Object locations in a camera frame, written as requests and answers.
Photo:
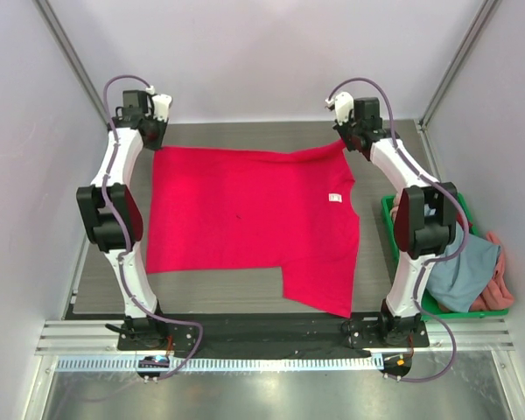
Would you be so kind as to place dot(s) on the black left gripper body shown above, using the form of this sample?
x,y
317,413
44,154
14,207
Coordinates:
x,y
156,137

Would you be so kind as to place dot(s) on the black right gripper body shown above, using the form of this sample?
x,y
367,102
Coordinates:
x,y
354,141

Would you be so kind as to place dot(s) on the red t-shirt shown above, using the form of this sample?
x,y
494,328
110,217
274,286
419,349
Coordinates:
x,y
220,209

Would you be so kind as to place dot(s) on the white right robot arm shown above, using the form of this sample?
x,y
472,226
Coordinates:
x,y
425,222

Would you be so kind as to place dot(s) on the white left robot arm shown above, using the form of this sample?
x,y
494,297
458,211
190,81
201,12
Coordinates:
x,y
112,220

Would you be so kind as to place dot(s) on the light blue t-shirt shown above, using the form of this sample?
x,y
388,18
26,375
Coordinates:
x,y
456,283

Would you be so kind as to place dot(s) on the green plastic bin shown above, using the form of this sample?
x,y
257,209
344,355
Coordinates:
x,y
430,304

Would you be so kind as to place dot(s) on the pink t-shirt in bin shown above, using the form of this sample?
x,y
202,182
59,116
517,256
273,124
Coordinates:
x,y
496,295

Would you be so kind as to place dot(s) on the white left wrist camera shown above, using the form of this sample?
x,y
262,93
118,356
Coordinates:
x,y
160,104

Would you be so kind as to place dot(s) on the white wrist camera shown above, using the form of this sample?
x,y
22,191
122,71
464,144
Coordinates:
x,y
342,105
160,104

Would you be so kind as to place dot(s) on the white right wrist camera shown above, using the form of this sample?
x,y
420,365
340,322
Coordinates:
x,y
342,105

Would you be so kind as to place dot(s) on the left aluminium corner post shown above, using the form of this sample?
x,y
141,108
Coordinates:
x,y
72,58

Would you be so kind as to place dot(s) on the aluminium corner post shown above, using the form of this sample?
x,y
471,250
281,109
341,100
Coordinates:
x,y
472,35
72,58

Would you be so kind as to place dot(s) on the right aluminium corner post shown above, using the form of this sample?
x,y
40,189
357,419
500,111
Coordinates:
x,y
472,35

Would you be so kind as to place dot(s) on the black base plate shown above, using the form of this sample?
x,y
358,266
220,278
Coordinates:
x,y
258,331

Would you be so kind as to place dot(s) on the aluminium frame rail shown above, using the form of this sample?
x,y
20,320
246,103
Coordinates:
x,y
92,337

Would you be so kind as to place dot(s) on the white slotted cable duct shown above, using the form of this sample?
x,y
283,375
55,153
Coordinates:
x,y
157,364

